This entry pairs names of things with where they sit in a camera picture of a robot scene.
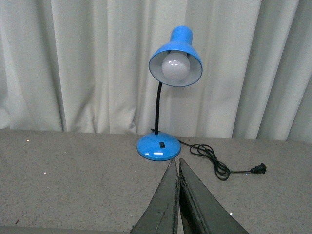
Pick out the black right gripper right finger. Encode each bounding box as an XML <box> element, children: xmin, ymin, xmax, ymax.
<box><xmin>179</xmin><ymin>159</ymin><xmax>247</xmax><ymax>234</ymax></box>

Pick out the black lamp power cord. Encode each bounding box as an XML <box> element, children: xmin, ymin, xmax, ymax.
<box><xmin>177</xmin><ymin>139</ymin><xmax>267</xmax><ymax>181</ymax></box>

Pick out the white curtain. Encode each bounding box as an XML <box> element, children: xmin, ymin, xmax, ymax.
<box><xmin>0</xmin><ymin>0</ymin><xmax>312</xmax><ymax>142</ymax></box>

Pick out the blue desk lamp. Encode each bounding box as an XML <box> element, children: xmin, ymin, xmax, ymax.
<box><xmin>136</xmin><ymin>25</ymin><xmax>203</xmax><ymax>161</ymax></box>

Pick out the silver laptop with black keyboard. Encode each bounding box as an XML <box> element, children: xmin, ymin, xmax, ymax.
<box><xmin>0</xmin><ymin>226</ymin><xmax>126</xmax><ymax>234</ymax></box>

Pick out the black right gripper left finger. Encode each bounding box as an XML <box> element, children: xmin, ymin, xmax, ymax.
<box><xmin>130</xmin><ymin>159</ymin><xmax>180</xmax><ymax>234</ymax></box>

